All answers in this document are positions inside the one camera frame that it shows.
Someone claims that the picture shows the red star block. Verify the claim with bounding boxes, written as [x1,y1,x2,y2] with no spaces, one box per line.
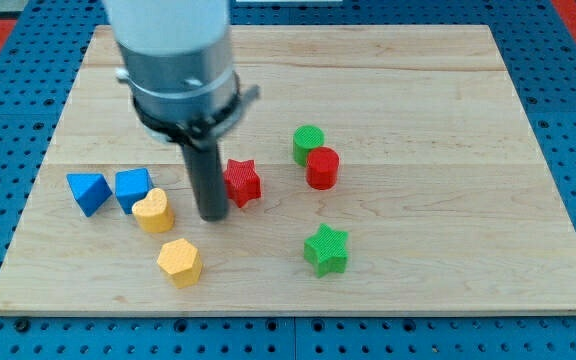
[223,159,262,208]

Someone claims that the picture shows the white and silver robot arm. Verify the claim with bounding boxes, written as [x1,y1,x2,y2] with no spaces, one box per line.
[103,0,240,146]

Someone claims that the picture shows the green star block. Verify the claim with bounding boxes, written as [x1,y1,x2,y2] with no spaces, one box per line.
[304,223,349,278]

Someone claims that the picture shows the red cylinder block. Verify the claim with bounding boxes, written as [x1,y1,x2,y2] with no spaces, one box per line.
[306,146,340,190]

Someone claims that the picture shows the green cylinder block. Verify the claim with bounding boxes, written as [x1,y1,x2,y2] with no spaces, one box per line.
[292,125,325,167]

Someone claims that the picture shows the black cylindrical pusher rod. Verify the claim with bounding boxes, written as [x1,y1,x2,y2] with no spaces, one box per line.
[182,144,229,222]

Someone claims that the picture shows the light wooden board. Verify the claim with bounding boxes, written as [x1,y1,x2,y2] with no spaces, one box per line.
[0,25,576,317]

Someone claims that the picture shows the yellow hexagon block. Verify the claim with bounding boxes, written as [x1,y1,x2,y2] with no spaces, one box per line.
[157,238,203,288]

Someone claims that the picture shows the yellow heart block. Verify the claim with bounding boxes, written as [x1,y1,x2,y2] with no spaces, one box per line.
[132,188,175,233]

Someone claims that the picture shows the blue cube block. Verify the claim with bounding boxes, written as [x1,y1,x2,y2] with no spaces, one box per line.
[115,167,153,215]

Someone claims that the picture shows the blue triangle block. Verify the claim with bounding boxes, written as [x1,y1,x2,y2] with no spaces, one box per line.
[66,173,112,217]

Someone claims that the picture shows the black clamp ring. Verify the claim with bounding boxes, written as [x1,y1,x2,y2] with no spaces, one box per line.
[115,68,261,150]

